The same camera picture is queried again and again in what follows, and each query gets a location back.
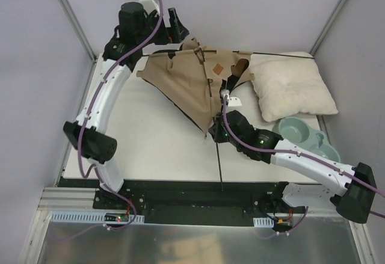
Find beige fabric pet tent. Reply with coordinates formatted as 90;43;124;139
137;38;254;134

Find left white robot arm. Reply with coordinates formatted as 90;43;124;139
63;2;189;209

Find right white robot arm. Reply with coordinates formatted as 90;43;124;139
209;111;379;224

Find green double pet bowl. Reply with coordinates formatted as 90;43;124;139
273;117;340;162

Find cream white pillow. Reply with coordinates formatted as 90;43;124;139
250;58;338;122

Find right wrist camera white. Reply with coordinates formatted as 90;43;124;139
220;89;242;108

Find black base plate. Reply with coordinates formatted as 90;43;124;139
57;178;310;225

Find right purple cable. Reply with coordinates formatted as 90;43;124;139
222;94;385;238

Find purple cable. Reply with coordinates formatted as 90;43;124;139
78;0;166;232
222;94;385;238

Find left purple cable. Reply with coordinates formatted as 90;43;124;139
78;0;166;232

